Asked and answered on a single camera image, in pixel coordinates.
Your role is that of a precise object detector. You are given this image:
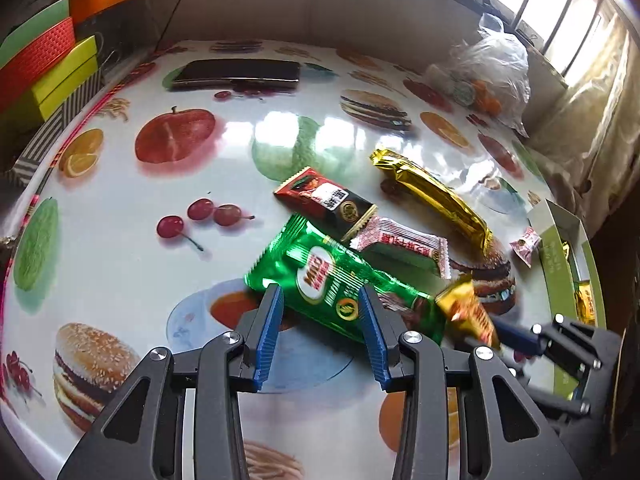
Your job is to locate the fruit printed tablecloth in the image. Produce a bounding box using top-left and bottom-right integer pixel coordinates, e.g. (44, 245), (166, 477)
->
(0, 39), (596, 480)

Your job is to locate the green cardboard box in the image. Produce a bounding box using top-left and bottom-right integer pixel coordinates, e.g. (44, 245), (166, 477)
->
(527, 199), (608, 413)

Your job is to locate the green flat box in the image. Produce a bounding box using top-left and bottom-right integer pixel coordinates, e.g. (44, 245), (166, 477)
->
(0, 0), (71, 68)

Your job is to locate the white snack packet red print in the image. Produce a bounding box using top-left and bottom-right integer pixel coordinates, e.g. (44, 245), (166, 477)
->
(350, 215), (451, 280)

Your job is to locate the gold orange snack packet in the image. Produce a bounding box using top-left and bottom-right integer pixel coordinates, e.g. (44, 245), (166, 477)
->
(435, 274), (503, 353)

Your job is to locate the small pink candy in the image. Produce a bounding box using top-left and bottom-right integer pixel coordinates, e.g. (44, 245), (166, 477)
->
(510, 226), (542, 267)

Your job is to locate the red textured box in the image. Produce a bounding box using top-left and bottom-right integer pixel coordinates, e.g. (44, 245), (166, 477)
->
(0, 17), (76, 116)

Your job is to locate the barred window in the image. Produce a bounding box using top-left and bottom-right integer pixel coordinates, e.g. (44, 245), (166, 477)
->
(450, 0), (621, 81)

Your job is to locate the long gold snack bar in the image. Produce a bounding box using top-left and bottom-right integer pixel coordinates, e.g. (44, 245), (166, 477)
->
(370, 146), (493, 253)

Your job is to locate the yellow cartoon print snack packet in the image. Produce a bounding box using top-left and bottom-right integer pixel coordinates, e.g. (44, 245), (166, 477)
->
(574, 281), (597, 325)

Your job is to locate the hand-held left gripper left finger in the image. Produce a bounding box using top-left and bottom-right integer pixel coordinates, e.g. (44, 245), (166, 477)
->
(57, 282), (286, 480)

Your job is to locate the clear plastic bag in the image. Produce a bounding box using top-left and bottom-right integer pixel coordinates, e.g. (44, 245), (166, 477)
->
(425, 12), (531, 138)

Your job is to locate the cream patterned curtain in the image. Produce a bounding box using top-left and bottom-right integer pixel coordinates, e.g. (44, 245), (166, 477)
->
(520, 0), (640, 241)

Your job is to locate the black smartphone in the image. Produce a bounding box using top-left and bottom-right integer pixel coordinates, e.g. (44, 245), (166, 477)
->
(167, 58), (302, 92)

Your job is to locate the black white striped box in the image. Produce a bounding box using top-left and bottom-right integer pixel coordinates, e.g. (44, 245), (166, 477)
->
(5, 70), (106, 186)

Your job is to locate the red black snack bar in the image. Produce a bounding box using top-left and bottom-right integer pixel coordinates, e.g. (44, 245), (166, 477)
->
(273, 166), (379, 242)

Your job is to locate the yellow-green box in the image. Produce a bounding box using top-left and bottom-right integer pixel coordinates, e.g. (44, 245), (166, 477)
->
(30, 35), (101, 123)

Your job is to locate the black cable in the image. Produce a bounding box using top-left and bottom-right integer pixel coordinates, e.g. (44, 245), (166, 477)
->
(152, 0), (209, 56)

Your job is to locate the green snack packet red logo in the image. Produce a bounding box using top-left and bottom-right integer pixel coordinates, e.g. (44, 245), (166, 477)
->
(243, 212), (446, 346)

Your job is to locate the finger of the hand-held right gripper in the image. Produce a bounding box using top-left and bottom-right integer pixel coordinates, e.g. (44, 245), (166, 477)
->
(492, 312), (608, 376)
(510, 364), (594, 419)

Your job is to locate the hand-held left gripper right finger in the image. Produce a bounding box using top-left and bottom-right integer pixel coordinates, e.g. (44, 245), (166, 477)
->
(357, 282), (583, 480)

